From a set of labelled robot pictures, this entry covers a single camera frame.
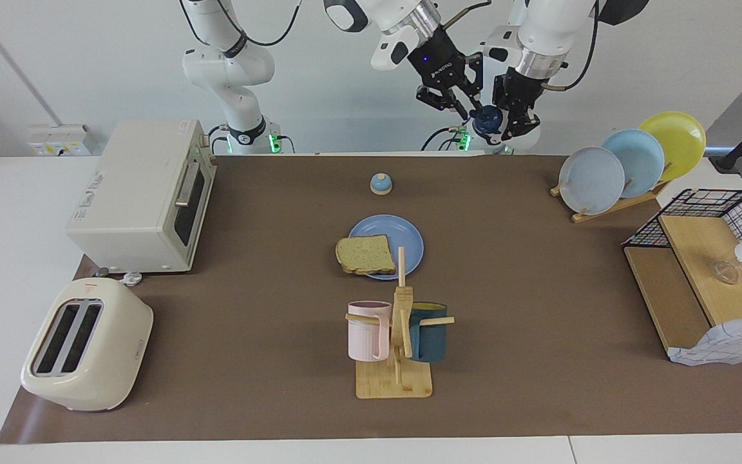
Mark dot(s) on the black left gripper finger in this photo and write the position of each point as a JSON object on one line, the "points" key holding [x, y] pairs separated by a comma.
{"points": [[500, 96], [527, 122]]}

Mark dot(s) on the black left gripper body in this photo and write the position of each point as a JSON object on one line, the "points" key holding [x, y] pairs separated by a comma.
{"points": [[519, 87]]}

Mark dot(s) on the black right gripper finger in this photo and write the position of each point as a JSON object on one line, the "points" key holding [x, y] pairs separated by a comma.
{"points": [[474, 80], [440, 100]]}

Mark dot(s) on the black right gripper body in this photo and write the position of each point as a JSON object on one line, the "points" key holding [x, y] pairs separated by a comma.
{"points": [[438, 58]]}

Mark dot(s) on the clear squeeze bottle blue cap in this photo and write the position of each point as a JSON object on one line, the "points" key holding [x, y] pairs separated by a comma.
{"points": [[488, 121]]}

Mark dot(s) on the toasted bread slice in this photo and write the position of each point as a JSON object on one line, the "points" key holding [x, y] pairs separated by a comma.
{"points": [[364, 254]]}

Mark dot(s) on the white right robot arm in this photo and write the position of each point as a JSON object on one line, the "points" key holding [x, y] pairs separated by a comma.
{"points": [[229, 64]]}

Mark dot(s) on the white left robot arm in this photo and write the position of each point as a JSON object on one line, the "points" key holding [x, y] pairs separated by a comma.
{"points": [[551, 32]]}

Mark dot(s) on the pale grey plate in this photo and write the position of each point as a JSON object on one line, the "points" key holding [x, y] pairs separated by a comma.
{"points": [[590, 180]]}

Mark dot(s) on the light blue plate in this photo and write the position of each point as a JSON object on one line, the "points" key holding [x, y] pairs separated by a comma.
{"points": [[638, 158]]}

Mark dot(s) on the wooden plate rack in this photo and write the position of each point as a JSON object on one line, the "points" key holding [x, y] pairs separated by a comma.
{"points": [[609, 209]]}

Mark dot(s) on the blue round plate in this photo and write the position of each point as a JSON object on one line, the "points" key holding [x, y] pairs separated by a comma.
{"points": [[403, 241]]}

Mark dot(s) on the yellow plate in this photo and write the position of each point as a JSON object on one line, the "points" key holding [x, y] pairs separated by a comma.
{"points": [[677, 138]]}

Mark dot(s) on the small blue round lid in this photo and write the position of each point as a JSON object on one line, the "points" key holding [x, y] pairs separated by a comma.
{"points": [[380, 185]]}

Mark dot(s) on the teal mug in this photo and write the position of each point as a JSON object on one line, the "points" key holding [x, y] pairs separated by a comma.
{"points": [[429, 338]]}

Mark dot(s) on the pink mug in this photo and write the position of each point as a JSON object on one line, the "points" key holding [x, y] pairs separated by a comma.
{"points": [[364, 335]]}

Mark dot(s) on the small clear glass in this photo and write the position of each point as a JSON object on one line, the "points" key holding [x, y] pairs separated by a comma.
{"points": [[725, 272]]}

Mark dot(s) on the wooden mug tree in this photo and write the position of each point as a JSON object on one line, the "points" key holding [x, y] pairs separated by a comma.
{"points": [[393, 383]]}

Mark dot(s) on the brown table mat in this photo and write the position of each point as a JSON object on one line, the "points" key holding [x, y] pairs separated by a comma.
{"points": [[248, 335]]}

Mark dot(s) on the white toaster oven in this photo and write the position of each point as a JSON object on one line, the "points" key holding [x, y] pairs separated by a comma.
{"points": [[133, 200]]}

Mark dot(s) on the cream two-slot toaster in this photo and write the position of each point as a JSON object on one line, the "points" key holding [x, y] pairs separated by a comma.
{"points": [[107, 361]]}

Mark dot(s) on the white wall socket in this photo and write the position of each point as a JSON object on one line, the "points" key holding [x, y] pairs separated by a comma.
{"points": [[62, 138]]}

